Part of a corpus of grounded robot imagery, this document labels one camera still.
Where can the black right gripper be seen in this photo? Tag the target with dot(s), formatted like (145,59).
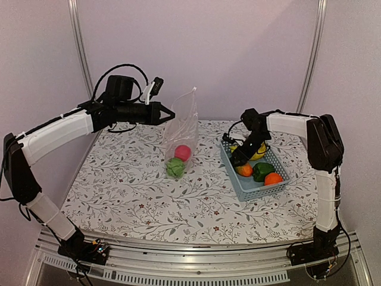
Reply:
(243,155)

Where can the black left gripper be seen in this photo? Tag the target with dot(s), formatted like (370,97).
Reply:
(154,117)

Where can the orange green toy mango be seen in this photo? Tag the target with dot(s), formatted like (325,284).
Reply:
(244,170)

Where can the clear zip top bag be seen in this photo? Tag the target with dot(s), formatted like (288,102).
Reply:
(183,129)

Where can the red toy apple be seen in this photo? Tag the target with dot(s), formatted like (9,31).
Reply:
(183,152)

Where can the blue perforated plastic basket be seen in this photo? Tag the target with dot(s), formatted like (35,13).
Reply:
(245,187)

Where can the green toy cabbage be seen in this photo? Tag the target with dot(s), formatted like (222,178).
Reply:
(175,168)

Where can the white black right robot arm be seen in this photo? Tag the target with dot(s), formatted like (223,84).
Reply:
(325,154)

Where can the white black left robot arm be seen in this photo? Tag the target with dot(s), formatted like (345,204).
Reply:
(123,100)

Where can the yellow toy banana bunch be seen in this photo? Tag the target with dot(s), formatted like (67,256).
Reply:
(260,153)

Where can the green toy bell pepper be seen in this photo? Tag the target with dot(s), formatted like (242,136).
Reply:
(261,170)

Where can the orange toy orange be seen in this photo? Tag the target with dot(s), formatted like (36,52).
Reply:
(272,179)

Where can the floral patterned table mat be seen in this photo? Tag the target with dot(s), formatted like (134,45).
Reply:
(122,189)

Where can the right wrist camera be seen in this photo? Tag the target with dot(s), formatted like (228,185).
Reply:
(233,138)

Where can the aluminium front rail frame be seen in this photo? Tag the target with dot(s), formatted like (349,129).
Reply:
(134,261)

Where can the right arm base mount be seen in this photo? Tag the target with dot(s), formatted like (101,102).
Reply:
(312,251)

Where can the left aluminium corner post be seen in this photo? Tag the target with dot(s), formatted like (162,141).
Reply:
(80,45)

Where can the aluminium corner post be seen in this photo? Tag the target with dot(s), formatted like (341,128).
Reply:
(315,46)
(80,45)

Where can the right aluminium corner post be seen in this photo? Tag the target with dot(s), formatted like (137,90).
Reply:
(315,46)

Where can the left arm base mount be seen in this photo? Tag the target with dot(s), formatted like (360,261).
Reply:
(78,249)

